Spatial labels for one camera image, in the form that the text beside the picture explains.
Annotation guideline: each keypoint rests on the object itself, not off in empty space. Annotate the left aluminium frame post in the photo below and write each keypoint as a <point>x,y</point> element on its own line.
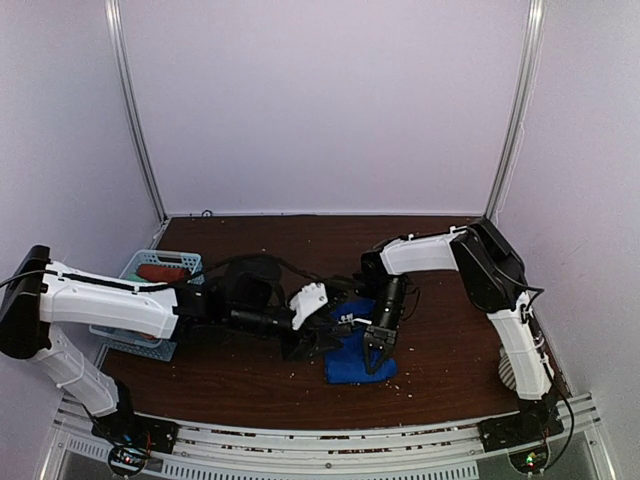
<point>118,41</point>

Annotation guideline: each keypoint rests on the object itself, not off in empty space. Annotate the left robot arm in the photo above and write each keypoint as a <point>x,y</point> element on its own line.
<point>41,295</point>

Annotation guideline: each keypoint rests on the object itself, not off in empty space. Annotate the green rolled towel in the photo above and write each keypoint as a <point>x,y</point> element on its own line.
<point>133,277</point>

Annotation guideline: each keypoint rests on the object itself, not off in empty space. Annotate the right aluminium frame post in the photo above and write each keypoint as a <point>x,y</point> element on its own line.
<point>525,82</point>

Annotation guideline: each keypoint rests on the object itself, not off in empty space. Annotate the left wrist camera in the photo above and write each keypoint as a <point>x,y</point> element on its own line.
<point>309,299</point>

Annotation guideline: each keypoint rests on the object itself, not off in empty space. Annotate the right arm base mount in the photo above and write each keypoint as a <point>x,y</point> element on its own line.
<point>524,438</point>

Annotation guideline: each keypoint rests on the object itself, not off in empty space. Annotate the dark red rolled towel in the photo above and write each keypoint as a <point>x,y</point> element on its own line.
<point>156,273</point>

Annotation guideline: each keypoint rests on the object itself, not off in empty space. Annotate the aluminium frame post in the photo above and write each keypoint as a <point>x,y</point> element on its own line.
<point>525,82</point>
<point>118,41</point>

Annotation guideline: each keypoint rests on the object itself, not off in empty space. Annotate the front aluminium rail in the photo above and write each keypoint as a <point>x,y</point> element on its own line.
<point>448,450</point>

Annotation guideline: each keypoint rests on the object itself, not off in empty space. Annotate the orange bunny pattern towel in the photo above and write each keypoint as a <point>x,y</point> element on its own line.
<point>147,338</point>

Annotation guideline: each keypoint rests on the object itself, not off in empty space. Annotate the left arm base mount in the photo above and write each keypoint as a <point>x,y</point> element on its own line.
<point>133,445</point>

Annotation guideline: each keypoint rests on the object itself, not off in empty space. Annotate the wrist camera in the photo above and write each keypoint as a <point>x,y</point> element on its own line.
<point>350,322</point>
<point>309,299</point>

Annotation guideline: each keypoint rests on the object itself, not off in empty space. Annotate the grey striped mug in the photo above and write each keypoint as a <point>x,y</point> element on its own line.
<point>506,372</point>

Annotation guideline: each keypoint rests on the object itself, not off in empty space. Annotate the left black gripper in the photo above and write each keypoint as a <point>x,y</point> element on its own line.
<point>301,346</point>

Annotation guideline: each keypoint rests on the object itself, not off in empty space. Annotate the blue towel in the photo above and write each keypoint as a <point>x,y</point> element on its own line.
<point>345,365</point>

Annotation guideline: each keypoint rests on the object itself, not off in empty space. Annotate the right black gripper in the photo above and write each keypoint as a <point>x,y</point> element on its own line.
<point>386,338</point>

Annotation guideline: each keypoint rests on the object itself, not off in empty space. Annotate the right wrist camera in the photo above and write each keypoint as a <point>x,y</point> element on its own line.
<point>350,322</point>

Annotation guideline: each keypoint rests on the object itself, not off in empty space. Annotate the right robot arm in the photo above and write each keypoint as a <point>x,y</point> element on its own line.
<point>493,276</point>

